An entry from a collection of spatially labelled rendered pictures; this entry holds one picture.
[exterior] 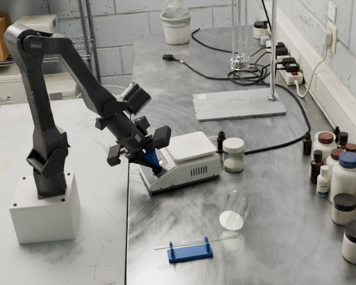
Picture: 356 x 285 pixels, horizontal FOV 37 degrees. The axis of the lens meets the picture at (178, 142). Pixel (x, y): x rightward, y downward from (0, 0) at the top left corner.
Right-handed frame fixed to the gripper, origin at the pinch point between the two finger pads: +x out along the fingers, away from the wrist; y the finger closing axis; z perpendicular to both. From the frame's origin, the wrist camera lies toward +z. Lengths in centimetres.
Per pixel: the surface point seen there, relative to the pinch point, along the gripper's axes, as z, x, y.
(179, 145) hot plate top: 6.3, 4.4, -5.9
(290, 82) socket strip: 62, 39, -26
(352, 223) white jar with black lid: -23, 18, -45
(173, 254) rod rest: -30.0, 3.6, -9.2
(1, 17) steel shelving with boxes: 191, 2, 152
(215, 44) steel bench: 105, 36, 8
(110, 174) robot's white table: 2.7, 2.7, 15.9
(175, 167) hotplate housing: -1.5, 4.4, -5.5
